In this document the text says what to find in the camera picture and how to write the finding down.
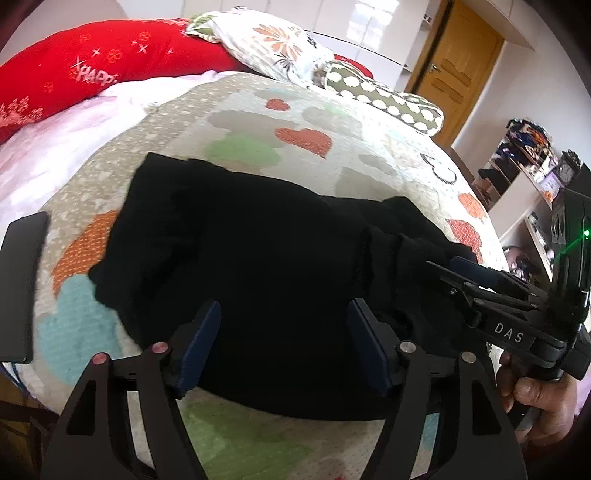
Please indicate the person's right hand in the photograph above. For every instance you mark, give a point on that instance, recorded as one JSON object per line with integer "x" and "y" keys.
{"x": 549, "y": 406}

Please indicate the black pants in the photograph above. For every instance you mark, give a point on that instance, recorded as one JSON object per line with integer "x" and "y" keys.
{"x": 258, "y": 258}

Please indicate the quilted patchwork bed cover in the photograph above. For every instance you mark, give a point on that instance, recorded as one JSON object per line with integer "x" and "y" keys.
{"x": 323, "y": 138}

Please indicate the black smartphone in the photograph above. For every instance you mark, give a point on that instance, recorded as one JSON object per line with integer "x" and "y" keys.
{"x": 23, "y": 286}

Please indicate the white pink fleece blanket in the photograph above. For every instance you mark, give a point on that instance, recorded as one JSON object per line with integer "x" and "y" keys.
{"x": 55, "y": 138}

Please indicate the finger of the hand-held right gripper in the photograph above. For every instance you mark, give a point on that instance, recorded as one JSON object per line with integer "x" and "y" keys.
{"x": 455, "y": 282}
{"x": 480, "y": 272}

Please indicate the white glossy wardrobe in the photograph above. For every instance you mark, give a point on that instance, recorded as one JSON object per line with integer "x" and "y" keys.
{"x": 360, "y": 23}

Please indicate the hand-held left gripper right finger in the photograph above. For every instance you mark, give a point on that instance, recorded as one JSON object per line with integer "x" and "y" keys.
{"x": 369, "y": 341}

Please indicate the red embroidered pillow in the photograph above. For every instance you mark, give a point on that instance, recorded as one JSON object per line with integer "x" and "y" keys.
{"x": 92, "y": 50}

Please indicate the pile of colourful clothes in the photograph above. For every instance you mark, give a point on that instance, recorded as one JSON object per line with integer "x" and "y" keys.
{"x": 526, "y": 141}

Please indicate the green pillow with white pattern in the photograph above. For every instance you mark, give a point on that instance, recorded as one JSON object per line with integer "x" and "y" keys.
{"x": 383, "y": 97}

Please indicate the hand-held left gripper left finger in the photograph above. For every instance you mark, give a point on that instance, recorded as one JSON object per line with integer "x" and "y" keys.
{"x": 198, "y": 350}

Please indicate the white shelf unit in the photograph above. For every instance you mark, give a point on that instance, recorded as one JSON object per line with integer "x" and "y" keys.
{"x": 517, "y": 198}

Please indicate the black table clock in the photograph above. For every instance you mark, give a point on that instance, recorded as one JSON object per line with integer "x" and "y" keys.
{"x": 565, "y": 173}

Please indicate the floral print pillow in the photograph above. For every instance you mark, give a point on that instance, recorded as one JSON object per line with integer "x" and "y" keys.
{"x": 272, "y": 41}

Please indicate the wooden door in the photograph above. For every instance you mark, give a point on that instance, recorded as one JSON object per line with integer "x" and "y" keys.
{"x": 457, "y": 78}

